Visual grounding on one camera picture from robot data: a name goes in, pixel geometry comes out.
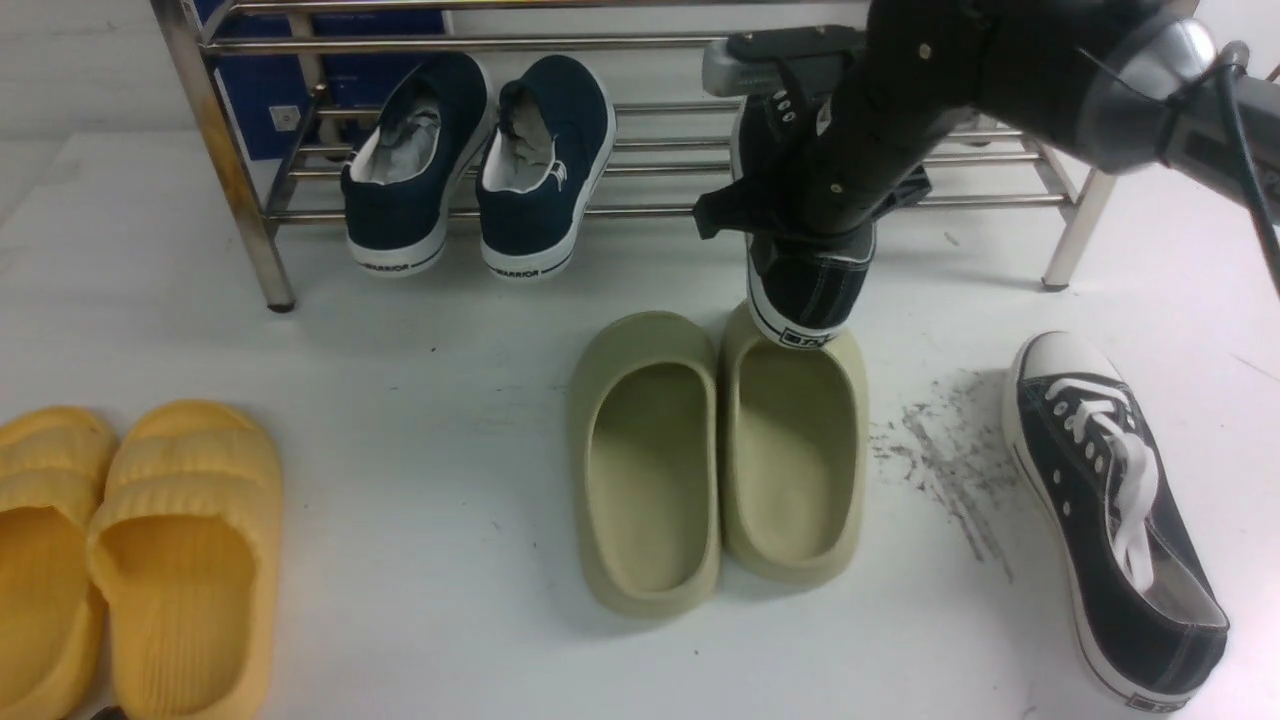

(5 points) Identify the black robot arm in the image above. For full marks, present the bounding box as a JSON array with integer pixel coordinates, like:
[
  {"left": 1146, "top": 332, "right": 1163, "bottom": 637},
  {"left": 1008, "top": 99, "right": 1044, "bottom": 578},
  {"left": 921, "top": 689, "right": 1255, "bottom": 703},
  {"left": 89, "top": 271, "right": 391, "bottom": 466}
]
[{"left": 692, "top": 1, "right": 1277, "bottom": 275}]

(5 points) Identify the navy canvas shoe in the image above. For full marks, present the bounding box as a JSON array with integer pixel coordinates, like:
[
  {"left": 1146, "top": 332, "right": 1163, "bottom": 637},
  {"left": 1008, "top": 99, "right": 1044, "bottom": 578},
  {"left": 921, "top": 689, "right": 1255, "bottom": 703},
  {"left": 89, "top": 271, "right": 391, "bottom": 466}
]
[
  {"left": 340, "top": 53, "right": 497, "bottom": 278},
  {"left": 475, "top": 55, "right": 617, "bottom": 282}
]

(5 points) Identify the yellow ribbed slipper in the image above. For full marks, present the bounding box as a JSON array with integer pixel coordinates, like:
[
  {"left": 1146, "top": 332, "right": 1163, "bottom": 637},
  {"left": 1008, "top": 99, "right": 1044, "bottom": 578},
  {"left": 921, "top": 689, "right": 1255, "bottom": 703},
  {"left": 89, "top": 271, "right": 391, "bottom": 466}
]
[
  {"left": 87, "top": 398, "right": 283, "bottom": 719},
  {"left": 1, "top": 406, "right": 116, "bottom": 719}
]

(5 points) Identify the left navy canvas shoe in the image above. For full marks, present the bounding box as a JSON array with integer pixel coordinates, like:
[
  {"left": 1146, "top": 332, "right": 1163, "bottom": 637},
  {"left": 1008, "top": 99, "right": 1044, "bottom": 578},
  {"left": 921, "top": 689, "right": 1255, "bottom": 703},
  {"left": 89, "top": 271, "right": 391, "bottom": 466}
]
[{"left": 340, "top": 53, "right": 497, "bottom": 278}]

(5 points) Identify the right navy canvas shoe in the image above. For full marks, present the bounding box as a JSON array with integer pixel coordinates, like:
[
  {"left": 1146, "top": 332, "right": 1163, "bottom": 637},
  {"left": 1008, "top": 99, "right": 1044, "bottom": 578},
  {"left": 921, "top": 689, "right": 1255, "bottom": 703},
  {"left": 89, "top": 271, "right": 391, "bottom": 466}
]
[{"left": 475, "top": 55, "right": 617, "bottom": 282}]

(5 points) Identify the left olive green slipper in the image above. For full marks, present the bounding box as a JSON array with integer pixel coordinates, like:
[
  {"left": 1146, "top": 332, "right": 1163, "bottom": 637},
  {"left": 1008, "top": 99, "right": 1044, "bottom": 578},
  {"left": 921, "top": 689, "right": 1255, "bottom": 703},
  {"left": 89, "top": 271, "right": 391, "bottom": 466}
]
[{"left": 566, "top": 311, "right": 721, "bottom": 621}]

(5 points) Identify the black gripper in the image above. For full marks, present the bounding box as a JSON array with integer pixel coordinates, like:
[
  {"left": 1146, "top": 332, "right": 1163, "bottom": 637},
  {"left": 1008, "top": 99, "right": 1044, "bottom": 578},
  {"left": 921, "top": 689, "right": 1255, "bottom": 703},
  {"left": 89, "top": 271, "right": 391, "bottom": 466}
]
[{"left": 692, "top": 1, "right": 1005, "bottom": 241}]

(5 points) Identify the left yellow ribbed slipper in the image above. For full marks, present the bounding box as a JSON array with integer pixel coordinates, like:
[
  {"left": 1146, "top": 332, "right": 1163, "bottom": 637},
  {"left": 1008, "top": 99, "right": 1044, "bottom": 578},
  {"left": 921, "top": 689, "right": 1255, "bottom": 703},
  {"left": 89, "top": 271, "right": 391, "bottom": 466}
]
[{"left": 1, "top": 406, "right": 116, "bottom": 719}]

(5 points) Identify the stainless steel shoe rack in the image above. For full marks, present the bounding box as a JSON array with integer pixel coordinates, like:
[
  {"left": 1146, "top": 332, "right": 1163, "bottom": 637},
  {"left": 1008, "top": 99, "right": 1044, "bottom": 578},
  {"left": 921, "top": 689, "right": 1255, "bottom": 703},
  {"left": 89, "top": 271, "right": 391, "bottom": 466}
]
[{"left": 152, "top": 1, "right": 1117, "bottom": 313}]

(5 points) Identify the olive green slipper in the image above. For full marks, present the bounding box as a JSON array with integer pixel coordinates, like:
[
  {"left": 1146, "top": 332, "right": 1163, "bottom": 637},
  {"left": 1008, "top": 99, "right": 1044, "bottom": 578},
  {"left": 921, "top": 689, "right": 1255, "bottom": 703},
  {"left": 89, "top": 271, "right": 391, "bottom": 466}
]
[
  {"left": 719, "top": 302, "right": 870, "bottom": 587},
  {"left": 566, "top": 311, "right": 721, "bottom": 621}
]

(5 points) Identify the right olive green slipper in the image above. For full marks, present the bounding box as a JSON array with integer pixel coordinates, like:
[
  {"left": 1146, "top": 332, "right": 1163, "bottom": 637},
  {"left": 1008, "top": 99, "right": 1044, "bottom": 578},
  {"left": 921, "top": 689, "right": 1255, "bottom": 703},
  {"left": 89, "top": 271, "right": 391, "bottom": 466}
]
[{"left": 719, "top": 302, "right": 870, "bottom": 587}]

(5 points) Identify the blue box behind rack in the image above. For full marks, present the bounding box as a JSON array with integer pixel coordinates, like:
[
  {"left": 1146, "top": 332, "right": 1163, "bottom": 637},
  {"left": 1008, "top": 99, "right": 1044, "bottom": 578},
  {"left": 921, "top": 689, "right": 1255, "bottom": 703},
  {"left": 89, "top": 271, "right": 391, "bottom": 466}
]
[{"left": 218, "top": 9, "right": 453, "bottom": 160}]

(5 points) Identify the black lace-up sneaker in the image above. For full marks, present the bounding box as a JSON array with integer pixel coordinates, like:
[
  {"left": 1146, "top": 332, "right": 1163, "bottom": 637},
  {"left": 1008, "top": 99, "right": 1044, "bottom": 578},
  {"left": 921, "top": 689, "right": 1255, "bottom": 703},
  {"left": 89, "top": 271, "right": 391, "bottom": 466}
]
[
  {"left": 1001, "top": 331, "right": 1231, "bottom": 714},
  {"left": 730, "top": 90, "right": 878, "bottom": 348}
]

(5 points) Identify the right yellow ribbed slipper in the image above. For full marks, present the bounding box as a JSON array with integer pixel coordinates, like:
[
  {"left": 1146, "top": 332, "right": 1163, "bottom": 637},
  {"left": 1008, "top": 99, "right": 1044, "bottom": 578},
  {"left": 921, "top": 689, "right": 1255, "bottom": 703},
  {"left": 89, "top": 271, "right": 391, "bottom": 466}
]
[{"left": 87, "top": 398, "right": 283, "bottom": 719}]

